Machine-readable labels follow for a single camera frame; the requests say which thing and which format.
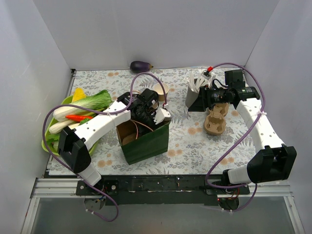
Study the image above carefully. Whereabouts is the brown cardboard cup carrier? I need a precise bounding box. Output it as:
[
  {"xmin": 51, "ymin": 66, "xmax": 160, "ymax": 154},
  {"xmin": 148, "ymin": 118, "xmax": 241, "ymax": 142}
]
[{"xmin": 204, "ymin": 103, "xmax": 229, "ymax": 136}]

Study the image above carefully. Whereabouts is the dark green paper bag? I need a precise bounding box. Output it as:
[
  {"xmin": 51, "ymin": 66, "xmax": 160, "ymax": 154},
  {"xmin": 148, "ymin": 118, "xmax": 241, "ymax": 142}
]
[{"xmin": 117, "ymin": 121, "xmax": 171, "ymax": 165}]

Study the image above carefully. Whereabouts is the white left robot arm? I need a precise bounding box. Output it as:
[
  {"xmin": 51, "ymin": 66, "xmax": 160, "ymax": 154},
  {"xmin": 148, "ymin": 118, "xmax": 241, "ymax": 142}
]
[{"xmin": 58, "ymin": 89, "xmax": 158, "ymax": 195}]

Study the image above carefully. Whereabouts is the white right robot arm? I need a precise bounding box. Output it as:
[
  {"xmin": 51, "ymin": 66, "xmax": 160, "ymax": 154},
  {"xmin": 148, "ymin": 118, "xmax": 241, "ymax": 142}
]
[{"xmin": 188, "ymin": 70, "xmax": 297, "ymax": 194}]

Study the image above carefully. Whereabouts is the purple eggplant toy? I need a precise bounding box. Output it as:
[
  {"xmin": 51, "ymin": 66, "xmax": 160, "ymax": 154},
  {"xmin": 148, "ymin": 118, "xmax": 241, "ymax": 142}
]
[{"xmin": 130, "ymin": 60, "xmax": 153, "ymax": 74}]

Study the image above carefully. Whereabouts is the large napa cabbage toy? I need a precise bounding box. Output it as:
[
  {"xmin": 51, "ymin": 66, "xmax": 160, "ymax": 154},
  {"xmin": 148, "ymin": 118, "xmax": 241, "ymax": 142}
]
[{"xmin": 53, "ymin": 90, "xmax": 112, "ymax": 122}]

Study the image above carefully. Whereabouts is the grey straw holder cup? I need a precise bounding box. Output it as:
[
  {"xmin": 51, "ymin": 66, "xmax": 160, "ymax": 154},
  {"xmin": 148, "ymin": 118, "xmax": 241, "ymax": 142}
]
[{"xmin": 185, "ymin": 87, "xmax": 198, "ymax": 108}]

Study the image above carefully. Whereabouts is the yellow corn toy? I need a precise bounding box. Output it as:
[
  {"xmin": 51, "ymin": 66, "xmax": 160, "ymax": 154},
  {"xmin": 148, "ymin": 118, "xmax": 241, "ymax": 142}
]
[{"xmin": 72, "ymin": 88, "xmax": 86, "ymax": 102}]

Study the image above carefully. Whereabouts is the floral patterned table mat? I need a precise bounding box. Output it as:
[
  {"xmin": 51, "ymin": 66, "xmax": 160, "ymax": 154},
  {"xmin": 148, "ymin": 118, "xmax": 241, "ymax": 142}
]
[{"xmin": 48, "ymin": 67, "xmax": 273, "ymax": 176}]

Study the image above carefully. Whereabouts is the orange carrot toy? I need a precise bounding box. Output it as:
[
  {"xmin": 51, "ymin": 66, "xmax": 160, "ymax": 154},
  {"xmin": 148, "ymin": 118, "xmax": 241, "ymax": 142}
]
[{"xmin": 66, "ymin": 115, "xmax": 93, "ymax": 122}]

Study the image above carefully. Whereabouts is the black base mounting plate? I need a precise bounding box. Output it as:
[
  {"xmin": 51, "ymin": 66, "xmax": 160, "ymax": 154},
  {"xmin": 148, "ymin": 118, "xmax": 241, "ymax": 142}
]
[{"xmin": 75, "ymin": 175, "xmax": 251, "ymax": 206}]

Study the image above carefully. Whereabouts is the white daikon radish toy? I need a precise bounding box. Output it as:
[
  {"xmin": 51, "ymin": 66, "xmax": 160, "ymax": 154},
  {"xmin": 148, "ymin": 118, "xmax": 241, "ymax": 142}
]
[{"xmin": 48, "ymin": 120, "xmax": 79, "ymax": 134}]

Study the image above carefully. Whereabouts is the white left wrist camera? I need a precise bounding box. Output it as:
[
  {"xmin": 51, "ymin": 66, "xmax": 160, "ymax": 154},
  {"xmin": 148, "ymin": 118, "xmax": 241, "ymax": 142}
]
[{"xmin": 153, "ymin": 108, "xmax": 171, "ymax": 125}]

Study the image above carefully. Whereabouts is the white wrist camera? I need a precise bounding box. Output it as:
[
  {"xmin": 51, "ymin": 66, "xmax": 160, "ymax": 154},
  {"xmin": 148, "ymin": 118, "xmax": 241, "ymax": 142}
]
[
  {"xmin": 201, "ymin": 70, "xmax": 216, "ymax": 88},
  {"xmin": 153, "ymin": 108, "xmax": 171, "ymax": 125}
]

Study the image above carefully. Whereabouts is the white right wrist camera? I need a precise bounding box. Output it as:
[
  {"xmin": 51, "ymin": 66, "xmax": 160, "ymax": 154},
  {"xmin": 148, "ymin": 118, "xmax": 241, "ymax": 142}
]
[{"xmin": 201, "ymin": 70, "xmax": 216, "ymax": 88}]

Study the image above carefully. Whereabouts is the aluminium frame rail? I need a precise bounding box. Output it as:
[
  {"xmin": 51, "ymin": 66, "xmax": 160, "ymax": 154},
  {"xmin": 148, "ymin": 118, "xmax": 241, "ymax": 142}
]
[{"xmin": 31, "ymin": 178, "xmax": 293, "ymax": 198}]

